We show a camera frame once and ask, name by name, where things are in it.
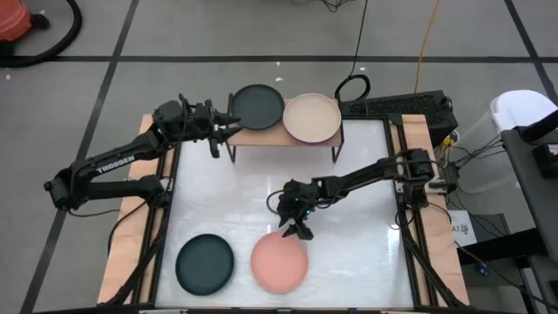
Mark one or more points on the white chair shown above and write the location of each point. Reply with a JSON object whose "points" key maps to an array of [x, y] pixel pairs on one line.
{"points": [[519, 109]]}

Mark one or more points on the orange vacuum cleaner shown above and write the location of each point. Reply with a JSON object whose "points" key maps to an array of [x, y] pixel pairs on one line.
{"points": [[12, 19]]}

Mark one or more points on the dark grey plate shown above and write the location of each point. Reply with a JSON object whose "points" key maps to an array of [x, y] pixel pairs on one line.
{"points": [[257, 107]]}

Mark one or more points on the wooden shelf with black legs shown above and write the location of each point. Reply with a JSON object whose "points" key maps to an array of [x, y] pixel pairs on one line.
{"points": [[257, 137]]}

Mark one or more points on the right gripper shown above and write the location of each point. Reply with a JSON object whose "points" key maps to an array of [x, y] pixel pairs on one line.
{"points": [[296, 202]]}

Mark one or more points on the grey desk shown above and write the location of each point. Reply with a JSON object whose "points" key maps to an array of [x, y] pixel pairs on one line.
{"points": [[540, 205]]}

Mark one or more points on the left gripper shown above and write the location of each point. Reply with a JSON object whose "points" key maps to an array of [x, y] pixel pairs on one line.
{"points": [[202, 122]]}

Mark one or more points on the dark teal plate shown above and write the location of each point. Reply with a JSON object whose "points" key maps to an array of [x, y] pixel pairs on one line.
{"points": [[205, 264]]}

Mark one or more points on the blue connector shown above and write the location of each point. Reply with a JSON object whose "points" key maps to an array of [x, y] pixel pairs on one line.
{"points": [[481, 269]]}

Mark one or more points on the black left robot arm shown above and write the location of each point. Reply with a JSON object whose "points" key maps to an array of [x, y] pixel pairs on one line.
{"points": [[115, 163]]}

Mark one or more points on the beige plate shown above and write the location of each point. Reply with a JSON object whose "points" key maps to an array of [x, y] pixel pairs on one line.
{"points": [[312, 118]]}

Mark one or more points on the salmon plate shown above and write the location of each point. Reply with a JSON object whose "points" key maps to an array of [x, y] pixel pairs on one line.
{"points": [[279, 266]]}

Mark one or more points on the white paper label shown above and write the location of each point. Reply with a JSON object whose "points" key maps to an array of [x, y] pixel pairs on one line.
{"points": [[463, 227]]}

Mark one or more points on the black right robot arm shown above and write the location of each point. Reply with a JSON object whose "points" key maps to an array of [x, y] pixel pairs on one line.
{"points": [[370, 172]]}

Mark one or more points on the black aluminium table frame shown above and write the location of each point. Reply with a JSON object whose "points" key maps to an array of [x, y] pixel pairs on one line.
{"points": [[394, 120]]}

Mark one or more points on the black device with screen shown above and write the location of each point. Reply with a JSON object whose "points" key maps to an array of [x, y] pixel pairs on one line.
{"points": [[547, 158]]}

